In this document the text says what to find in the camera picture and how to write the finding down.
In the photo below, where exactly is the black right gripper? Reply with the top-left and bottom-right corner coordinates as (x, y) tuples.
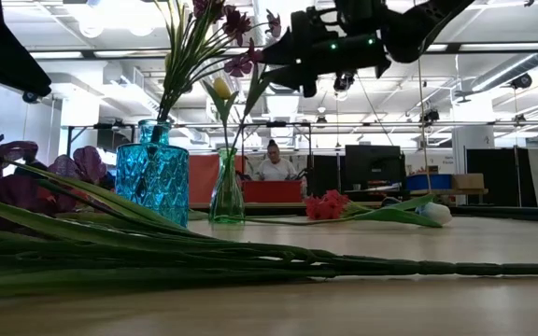
(261, 7), (392, 98)

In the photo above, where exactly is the purple artificial flower bunch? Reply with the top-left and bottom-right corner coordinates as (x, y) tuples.
(0, 133), (538, 300)
(149, 0), (283, 146)

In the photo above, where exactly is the yellow artificial tulip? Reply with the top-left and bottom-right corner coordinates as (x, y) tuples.
(202, 77), (240, 153)

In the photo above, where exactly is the red artificial flower bunch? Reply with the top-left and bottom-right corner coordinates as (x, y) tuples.
(243, 189), (359, 226)
(39, 186), (88, 209)

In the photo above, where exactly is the green glass vase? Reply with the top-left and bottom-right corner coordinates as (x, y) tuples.
(208, 147), (246, 224)

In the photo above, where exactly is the blue textured glass vase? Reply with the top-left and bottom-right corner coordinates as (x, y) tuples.
(115, 119), (191, 229)

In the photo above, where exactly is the person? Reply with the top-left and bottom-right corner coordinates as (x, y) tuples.
(254, 138), (299, 182)

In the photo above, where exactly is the small black monitor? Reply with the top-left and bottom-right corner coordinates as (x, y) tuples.
(308, 154), (345, 197)

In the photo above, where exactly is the large black monitor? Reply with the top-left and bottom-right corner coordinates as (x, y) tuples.
(343, 144), (408, 197)

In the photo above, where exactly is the thin hanging pole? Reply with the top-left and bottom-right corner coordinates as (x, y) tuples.
(416, 58), (433, 193)

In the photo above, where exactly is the orange partition panel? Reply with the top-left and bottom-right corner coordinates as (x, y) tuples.
(189, 154), (247, 205)

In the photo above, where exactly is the blue plastic bin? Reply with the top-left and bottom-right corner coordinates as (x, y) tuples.
(407, 174), (453, 191)

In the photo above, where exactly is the white pillar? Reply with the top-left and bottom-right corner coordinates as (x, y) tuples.
(452, 125), (496, 162)

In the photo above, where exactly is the wooden shelf board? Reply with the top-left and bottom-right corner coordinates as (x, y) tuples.
(408, 188), (489, 196)

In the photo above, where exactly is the brown cardboard box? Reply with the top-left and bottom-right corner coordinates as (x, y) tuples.
(453, 173), (485, 190)

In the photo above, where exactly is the black overhead crossbar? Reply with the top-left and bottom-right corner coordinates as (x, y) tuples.
(28, 41), (538, 60)

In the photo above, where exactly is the black partition panel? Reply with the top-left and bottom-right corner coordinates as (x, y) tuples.
(466, 147), (538, 207)

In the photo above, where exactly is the white ventilation duct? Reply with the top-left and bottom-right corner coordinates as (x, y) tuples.
(254, 0), (319, 118)

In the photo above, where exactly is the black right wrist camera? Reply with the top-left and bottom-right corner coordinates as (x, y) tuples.
(335, 0), (386, 36)

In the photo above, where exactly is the black background rig frame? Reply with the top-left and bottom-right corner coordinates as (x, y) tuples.
(65, 119), (538, 158)

